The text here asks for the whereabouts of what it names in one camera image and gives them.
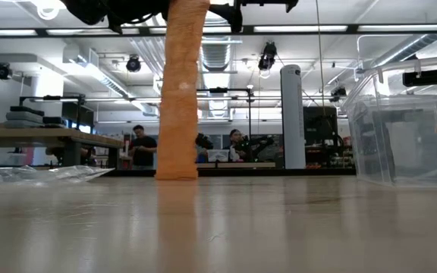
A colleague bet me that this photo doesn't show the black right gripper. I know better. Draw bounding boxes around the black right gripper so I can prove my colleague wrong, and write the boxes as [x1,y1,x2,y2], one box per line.
[209,0,299,20]

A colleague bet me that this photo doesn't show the orange elastic bandage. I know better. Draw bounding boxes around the orange elastic bandage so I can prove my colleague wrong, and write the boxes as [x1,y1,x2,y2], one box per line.
[154,0,211,181]

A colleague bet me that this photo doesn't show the clear plastic storage box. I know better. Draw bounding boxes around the clear plastic storage box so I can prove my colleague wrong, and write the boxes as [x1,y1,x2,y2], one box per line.
[340,55,437,190]

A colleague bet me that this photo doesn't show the black ceiling spotlight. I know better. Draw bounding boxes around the black ceiling spotlight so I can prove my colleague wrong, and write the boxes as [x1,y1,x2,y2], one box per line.
[125,55,143,74]
[0,62,13,81]
[330,85,348,104]
[258,41,278,71]

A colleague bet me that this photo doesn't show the white cylindrical column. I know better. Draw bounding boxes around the white cylindrical column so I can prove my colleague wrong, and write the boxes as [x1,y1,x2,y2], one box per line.
[280,64,307,171]

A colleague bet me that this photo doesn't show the background black robot arms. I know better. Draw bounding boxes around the background black robot arms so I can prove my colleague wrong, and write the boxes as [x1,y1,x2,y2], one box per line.
[195,132,276,162]

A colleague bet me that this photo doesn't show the person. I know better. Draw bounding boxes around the person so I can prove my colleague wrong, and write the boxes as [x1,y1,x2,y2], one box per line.
[222,128,250,163]
[128,124,158,171]

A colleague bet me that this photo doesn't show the white plastic bin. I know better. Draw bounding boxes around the white plastic bin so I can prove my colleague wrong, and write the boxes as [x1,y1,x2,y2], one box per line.
[206,149,230,163]

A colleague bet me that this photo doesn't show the wooden top workbench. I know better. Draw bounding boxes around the wooden top workbench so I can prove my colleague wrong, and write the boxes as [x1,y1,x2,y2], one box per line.
[0,127,124,168]

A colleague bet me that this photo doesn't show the black equipment rack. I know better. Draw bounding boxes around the black equipment rack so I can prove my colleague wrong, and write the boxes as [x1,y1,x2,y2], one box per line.
[303,105,344,171]

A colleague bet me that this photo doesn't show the stack of grey pads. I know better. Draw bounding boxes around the stack of grey pads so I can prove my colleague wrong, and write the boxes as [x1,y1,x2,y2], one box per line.
[4,105,67,129]

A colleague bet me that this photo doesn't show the clear plastic bag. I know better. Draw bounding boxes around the clear plastic bag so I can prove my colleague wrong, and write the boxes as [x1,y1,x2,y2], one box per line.
[0,165,116,187]

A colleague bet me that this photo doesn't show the black background rig frame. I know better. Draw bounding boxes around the black background rig frame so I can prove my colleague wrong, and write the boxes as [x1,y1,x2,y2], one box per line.
[197,86,253,164]

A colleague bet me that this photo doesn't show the thin hanging cord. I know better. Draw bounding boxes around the thin hanging cord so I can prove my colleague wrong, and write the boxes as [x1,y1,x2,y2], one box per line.
[316,0,326,115]

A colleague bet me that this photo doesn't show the black aluminium rig frame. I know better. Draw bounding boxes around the black aluminium rig frame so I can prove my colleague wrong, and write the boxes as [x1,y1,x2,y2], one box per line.
[100,168,358,177]

